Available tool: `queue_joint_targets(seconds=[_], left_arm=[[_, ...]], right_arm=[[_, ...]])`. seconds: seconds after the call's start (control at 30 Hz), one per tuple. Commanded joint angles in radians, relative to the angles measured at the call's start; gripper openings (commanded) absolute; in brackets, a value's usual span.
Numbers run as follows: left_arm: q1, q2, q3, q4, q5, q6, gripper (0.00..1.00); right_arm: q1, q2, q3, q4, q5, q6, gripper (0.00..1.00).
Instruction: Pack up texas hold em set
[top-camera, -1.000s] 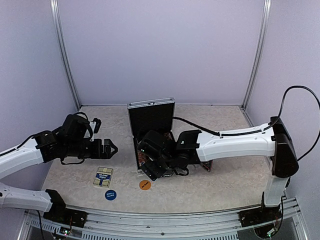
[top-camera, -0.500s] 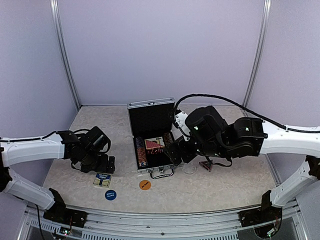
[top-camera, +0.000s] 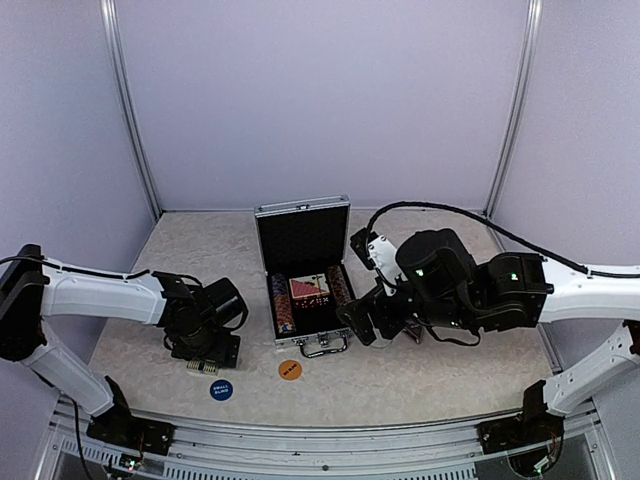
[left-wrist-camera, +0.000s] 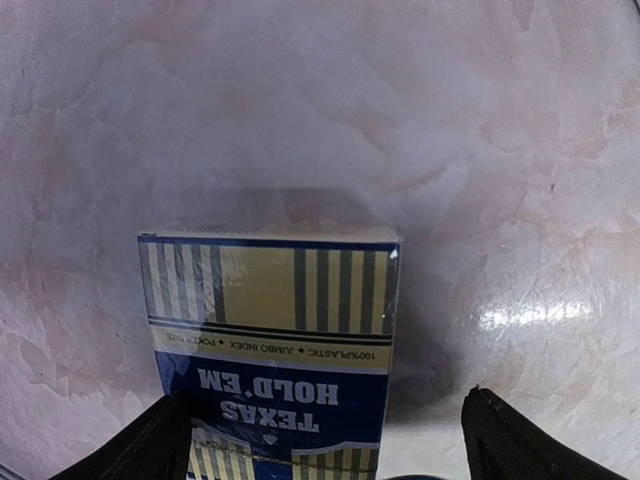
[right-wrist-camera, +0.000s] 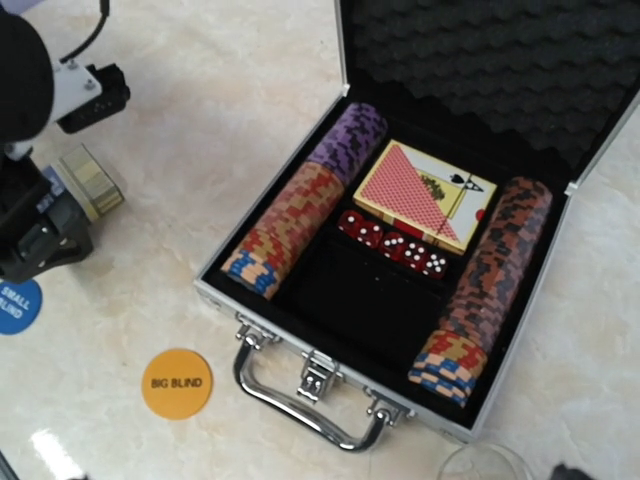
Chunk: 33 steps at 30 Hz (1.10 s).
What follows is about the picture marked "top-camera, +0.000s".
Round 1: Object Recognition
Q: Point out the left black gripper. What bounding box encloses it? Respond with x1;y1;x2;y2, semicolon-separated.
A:
172;322;240;368

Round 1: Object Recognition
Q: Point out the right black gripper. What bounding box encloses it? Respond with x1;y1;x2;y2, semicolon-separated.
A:
335;275;477;346

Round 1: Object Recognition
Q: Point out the red playing card deck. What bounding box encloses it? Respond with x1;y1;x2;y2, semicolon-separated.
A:
289;274;330;300

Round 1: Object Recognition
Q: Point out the blue small blind button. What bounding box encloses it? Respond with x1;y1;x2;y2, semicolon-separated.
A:
209;379;234;402

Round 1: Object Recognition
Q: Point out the orange big blind button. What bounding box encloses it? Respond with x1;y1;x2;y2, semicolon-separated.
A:
278;360;303;381

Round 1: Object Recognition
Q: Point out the aluminium poker chip case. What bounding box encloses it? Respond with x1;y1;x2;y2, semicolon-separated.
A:
254;194;355;359

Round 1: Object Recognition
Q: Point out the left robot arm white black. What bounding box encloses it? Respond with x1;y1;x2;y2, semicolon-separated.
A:
1;244;249;445

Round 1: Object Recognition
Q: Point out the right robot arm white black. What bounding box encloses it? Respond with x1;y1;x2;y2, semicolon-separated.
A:
337;225;639;451

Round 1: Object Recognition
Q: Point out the blue playing card box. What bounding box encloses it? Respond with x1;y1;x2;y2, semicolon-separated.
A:
186;360;218;376

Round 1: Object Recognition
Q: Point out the chip row in case back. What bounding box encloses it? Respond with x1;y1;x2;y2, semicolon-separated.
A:
326;265;354;307

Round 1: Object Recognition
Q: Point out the chip row in case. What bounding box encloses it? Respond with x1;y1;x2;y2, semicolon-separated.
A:
271;273;296;334
326;265;354;307

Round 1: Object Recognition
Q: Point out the clear round dealer button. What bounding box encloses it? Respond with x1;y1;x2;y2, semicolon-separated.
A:
370;338;393;350

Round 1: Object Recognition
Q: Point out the black dice row in case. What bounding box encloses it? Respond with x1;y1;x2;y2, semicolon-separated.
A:
293;296;330;309

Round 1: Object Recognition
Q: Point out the black pink triangular button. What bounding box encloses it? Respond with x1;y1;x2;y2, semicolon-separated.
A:
403;323;424;345

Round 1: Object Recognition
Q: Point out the chip row in case front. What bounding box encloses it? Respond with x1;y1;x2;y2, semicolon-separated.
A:
271;273;296;334

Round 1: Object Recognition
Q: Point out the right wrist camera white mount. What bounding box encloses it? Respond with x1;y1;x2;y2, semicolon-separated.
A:
350;228;405;296

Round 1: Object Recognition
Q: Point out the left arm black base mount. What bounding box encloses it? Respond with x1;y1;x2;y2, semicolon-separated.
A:
87;405;175;456

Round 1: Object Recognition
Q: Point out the aluminium front rail frame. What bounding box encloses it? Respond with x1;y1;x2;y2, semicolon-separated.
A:
30;398;618;479

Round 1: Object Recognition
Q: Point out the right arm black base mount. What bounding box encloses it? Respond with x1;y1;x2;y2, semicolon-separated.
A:
476;413;552;455

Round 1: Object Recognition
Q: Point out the right aluminium corner post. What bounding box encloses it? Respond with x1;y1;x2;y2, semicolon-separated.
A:
484;0;543;218

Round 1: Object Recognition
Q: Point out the aluminium corner post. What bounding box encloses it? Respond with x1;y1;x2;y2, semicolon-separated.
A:
100;0;164;222
484;0;543;218

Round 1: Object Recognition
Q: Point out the left aluminium corner post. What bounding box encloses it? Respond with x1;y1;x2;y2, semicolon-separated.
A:
100;0;164;222

